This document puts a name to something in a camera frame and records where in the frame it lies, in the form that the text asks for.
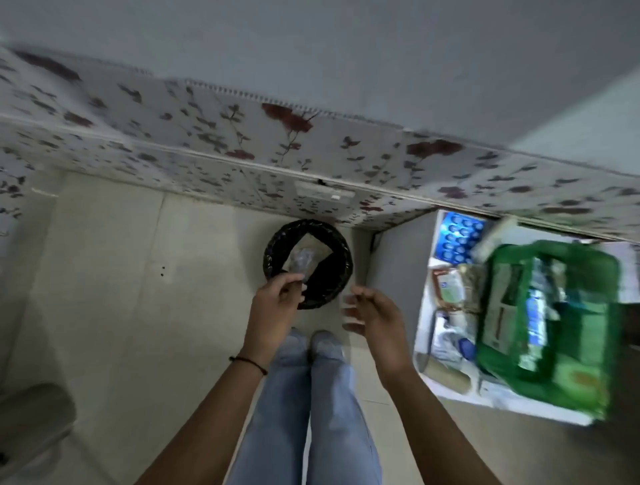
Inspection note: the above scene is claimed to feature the black round trash bin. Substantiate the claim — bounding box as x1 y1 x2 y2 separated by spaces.
263 218 354 311

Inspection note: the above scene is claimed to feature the person's right leg in jeans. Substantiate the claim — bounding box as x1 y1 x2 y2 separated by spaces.
306 330 383 485

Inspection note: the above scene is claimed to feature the clear plastic wrapper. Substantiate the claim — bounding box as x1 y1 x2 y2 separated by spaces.
287 248 317 281

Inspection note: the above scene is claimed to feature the red brown packet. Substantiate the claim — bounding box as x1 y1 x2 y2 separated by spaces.
430 267 482 313

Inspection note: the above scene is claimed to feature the white tube box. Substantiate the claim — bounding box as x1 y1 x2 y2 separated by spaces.
471 215 522 263

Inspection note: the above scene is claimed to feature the white open drawer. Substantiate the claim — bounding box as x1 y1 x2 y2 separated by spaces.
413 209 640 427

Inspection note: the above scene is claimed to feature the floral covered cabinet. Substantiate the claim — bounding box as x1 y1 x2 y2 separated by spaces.
0 45 640 246

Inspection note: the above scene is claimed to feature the person's left leg in jeans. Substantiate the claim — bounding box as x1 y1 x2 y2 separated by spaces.
226 327 312 485

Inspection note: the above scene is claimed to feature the black cord wristband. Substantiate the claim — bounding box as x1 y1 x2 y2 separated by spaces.
228 355 269 376

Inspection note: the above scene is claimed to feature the person's left forearm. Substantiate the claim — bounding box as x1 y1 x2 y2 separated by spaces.
134 350 274 485

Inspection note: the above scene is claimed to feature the person's right hand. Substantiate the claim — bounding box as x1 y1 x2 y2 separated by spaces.
341 286 417 381

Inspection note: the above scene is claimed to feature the person's leg in jeans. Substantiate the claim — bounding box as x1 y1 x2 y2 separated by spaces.
226 327 312 485
306 330 383 485

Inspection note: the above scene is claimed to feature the person's left hand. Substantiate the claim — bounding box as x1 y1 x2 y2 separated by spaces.
241 272 307 363

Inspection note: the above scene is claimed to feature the beige bandage roll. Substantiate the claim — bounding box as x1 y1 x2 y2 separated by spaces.
424 360 474 396

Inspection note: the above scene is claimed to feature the green transparent zip pouch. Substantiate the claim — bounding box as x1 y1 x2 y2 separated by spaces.
474 240 624 421

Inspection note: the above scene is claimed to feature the blue blister pack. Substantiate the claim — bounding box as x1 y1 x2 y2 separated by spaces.
434 212 486 264

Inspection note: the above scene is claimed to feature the white plastic packet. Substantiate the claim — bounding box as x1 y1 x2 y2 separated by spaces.
429 312 479 363

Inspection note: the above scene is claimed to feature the person's right forearm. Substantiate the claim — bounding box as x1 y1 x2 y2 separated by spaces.
379 360 504 485

